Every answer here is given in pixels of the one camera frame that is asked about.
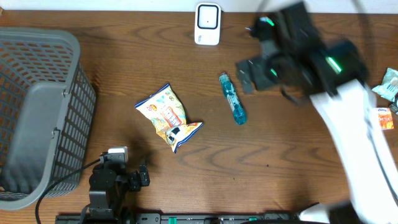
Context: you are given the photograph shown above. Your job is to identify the teal mouthwash bottle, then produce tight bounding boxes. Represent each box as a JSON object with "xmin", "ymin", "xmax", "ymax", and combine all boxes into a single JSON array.
[{"xmin": 219, "ymin": 73, "xmax": 247, "ymax": 125}]

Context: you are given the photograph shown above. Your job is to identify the yellow chips bag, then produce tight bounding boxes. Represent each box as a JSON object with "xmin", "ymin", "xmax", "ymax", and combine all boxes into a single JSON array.
[{"xmin": 134, "ymin": 83, "xmax": 203, "ymax": 154}]

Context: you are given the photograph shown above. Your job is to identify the teal wet wipes pack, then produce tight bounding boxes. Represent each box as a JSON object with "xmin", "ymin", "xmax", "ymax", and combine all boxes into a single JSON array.
[{"xmin": 372, "ymin": 68, "xmax": 397, "ymax": 102}]

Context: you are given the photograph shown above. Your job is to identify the orange tissue pack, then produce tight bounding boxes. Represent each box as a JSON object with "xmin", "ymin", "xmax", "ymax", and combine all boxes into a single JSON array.
[{"xmin": 377, "ymin": 108, "xmax": 394, "ymax": 130}]

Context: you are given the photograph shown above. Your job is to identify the green and white small box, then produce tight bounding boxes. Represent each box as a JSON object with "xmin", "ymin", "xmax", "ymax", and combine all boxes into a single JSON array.
[{"xmin": 389, "ymin": 102, "xmax": 398, "ymax": 115}]

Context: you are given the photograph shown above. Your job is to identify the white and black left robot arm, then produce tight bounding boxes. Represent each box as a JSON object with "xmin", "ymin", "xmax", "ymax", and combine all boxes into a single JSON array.
[{"xmin": 78, "ymin": 152, "xmax": 150, "ymax": 223}]

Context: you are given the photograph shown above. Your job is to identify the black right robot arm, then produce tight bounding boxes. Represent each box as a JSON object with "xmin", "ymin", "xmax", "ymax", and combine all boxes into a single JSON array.
[{"xmin": 236, "ymin": 1, "xmax": 397, "ymax": 223}]

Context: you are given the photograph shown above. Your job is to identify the white barcode scanner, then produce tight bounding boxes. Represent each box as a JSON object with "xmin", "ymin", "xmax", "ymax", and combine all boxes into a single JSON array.
[{"xmin": 194, "ymin": 2, "xmax": 222, "ymax": 45}]

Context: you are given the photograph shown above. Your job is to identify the grey plastic shopping basket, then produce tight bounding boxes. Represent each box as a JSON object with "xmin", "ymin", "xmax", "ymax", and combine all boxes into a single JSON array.
[{"xmin": 1, "ymin": 27, "xmax": 96, "ymax": 210}]

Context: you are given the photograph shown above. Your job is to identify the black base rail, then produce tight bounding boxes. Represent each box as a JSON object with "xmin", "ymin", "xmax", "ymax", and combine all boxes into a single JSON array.
[{"xmin": 55, "ymin": 212, "xmax": 368, "ymax": 224}]

